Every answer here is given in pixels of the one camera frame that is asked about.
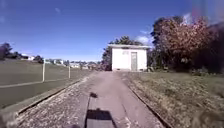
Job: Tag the distant dark trees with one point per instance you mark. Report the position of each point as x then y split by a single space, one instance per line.
6 50

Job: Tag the grey gravel concrete path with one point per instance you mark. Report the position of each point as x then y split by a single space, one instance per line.
105 85

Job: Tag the white post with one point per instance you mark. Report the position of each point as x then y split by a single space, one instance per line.
69 71
43 70

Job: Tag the grass verge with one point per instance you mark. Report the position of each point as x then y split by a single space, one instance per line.
176 93

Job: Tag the small white shed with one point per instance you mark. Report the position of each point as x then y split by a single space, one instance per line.
121 60

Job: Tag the grass field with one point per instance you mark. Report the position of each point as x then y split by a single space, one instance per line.
23 71

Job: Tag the group of trees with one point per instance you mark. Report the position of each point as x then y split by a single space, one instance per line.
186 43

